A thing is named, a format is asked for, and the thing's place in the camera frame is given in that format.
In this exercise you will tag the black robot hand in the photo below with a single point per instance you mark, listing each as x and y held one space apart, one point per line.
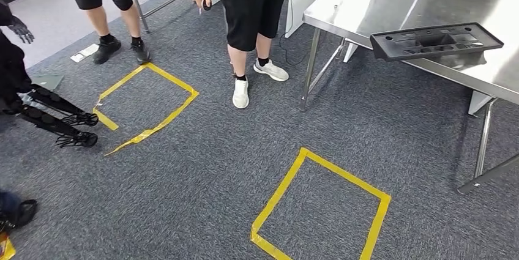
21 29

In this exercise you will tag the small black handheld object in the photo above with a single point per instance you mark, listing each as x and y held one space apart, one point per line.
206 5

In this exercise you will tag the black plastic plate bracket part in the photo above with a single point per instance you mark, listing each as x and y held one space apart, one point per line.
405 53

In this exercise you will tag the grey floor hatch panel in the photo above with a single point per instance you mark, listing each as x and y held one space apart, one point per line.
48 81

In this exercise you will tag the white floor socket plate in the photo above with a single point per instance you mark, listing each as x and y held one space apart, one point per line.
85 52

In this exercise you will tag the yellow floor tape square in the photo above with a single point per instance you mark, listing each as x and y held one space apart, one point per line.
194 93

